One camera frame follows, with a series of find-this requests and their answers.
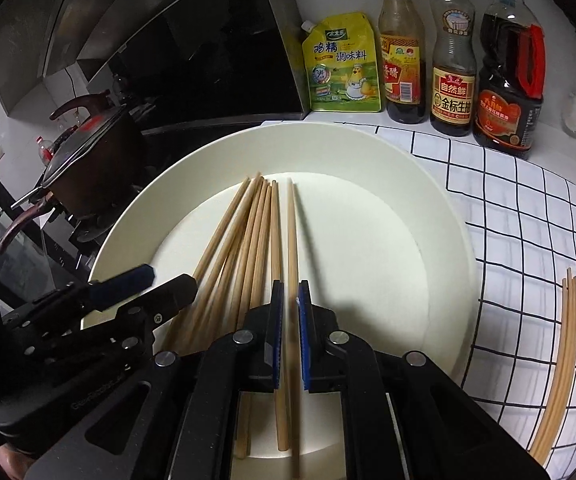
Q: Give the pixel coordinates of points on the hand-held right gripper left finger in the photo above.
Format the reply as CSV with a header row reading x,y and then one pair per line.
x,y
276,340

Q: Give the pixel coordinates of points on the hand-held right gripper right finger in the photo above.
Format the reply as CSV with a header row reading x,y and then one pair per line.
x,y
304,340

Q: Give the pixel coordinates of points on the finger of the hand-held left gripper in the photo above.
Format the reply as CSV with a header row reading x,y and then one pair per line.
x,y
128,278
173,292

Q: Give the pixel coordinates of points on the cream round bowl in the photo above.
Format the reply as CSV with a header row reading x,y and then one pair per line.
x,y
368,260

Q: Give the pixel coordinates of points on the person's left hand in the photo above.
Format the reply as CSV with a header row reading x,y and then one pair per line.
x,y
10,462

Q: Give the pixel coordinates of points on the black gas stove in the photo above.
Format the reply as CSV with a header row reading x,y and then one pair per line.
x,y
68,247

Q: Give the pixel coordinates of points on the dark red cooking pot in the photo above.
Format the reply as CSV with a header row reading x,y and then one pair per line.
x,y
108,175

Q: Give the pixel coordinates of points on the glass pot lid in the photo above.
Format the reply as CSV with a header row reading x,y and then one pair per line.
x,y
75,145

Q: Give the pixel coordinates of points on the red-cap plastic bottle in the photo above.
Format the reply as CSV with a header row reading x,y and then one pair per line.
x,y
44,152

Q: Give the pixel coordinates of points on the black range hood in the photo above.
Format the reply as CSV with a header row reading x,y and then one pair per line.
x,y
208,60

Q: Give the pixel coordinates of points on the white black-grid cloth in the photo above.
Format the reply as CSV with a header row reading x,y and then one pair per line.
x,y
518,210

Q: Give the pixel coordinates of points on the yellow-green seasoning pouch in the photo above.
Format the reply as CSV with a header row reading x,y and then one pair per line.
x,y
343,70

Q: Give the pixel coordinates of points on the yellow-cap vinegar bottle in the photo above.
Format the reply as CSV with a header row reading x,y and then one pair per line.
x,y
403,75

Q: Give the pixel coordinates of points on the slim dark soy sauce bottle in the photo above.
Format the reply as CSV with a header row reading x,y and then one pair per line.
x,y
452,95

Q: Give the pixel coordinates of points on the white hanging brush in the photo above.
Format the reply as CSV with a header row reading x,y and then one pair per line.
x,y
573,115

